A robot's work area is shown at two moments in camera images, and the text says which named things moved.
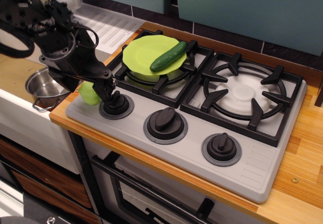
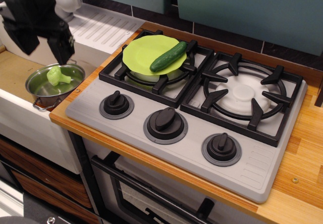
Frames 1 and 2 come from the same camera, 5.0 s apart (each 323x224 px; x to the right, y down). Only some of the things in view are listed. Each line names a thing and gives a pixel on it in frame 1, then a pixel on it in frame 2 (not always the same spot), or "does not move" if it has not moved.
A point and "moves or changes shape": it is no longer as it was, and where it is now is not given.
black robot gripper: x=67 y=48 → x=35 y=9
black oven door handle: x=202 y=210 does not move
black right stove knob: x=221 y=150 does not move
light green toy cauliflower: x=87 y=93 moves or changes shape
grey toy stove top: x=227 y=157 does not move
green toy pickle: x=169 y=57 does not move
